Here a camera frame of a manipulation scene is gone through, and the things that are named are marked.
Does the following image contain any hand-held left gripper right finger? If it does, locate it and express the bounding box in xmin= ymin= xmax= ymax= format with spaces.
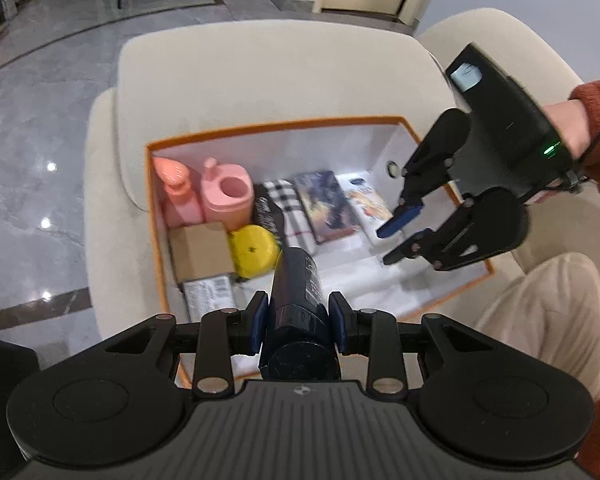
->
xmin=328 ymin=291 xmax=513 ymax=396

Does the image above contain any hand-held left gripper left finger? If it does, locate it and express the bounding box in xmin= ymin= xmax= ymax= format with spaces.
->
xmin=80 ymin=291 xmax=270 ymax=397

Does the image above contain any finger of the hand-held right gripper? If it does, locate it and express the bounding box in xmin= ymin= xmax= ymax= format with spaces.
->
xmin=381 ymin=199 xmax=489 ymax=273
xmin=376 ymin=147 xmax=456 ymax=239

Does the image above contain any white printed pouch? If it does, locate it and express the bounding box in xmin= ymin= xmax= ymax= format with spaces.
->
xmin=341 ymin=172 xmax=398 ymax=247

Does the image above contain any dark blue bottle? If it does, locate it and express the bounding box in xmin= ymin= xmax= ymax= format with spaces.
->
xmin=258 ymin=246 xmax=342 ymax=382

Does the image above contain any grey labelled box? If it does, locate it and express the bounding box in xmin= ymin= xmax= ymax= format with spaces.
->
xmin=182 ymin=275 xmax=237 ymax=322

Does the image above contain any yellow round object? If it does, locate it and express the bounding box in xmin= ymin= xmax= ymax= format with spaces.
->
xmin=228 ymin=225 xmax=279 ymax=281

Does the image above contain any dark printed small box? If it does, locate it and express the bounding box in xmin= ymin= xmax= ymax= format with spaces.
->
xmin=293 ymin=170 xmax=359 ymax=245

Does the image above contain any brown cardboard box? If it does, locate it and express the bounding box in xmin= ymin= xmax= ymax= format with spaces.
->
xmin=167 ymin=222 xmax=237 ymax=283

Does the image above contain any plaid zip case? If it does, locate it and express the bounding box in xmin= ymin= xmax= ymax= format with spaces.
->
xmin=252 ymin=178 xmax=313 ymax=251

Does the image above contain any orange cardboard box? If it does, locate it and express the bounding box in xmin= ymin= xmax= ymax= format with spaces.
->
xmin=145 ymin=116 xmax=495 ymax=392

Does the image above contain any pink round jar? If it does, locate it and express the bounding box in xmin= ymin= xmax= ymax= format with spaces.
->
xmin=201 ymin=157 xmax=255 ymax=233

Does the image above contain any person's right hand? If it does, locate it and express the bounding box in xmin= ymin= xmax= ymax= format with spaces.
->
xmin=527 ymin=99 xmax=592 ymax=207

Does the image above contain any person's leg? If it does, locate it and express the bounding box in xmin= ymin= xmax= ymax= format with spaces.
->
xmin=472 ymin=252 xmax=600 ymax=401

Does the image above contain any beige fabric sofa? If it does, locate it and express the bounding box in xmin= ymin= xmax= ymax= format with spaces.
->
xmin=82 ymin=7 xmax=600 ymax=401

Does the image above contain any black cable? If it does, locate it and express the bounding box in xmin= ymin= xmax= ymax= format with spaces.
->
xmin=562 ymin=110 xmax=600 ymax=193

